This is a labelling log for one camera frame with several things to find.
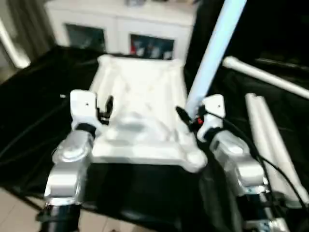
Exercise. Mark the white window frame bar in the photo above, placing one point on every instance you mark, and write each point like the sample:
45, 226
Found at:
10, 43

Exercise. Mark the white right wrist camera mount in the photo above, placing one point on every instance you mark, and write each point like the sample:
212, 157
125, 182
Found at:
213, 113

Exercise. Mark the red package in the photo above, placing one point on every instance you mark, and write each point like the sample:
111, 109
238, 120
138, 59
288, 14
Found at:
133, 48

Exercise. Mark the black work mat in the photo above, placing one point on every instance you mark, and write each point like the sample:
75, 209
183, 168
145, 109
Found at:
36, 108

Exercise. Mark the white glass-door cabinet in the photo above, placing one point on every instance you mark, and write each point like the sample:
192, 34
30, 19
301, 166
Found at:
116, 21

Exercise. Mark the white plastic table leg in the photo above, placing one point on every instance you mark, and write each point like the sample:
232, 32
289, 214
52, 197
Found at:
258, 125
212, 55
280, 149
265, 75

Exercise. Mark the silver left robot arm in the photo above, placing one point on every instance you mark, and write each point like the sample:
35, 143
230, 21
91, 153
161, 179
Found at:
70, 157

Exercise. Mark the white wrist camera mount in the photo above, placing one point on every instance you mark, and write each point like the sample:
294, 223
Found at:
213, 113
83, 108

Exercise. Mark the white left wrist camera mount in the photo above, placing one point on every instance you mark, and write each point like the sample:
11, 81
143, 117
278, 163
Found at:
83, 108

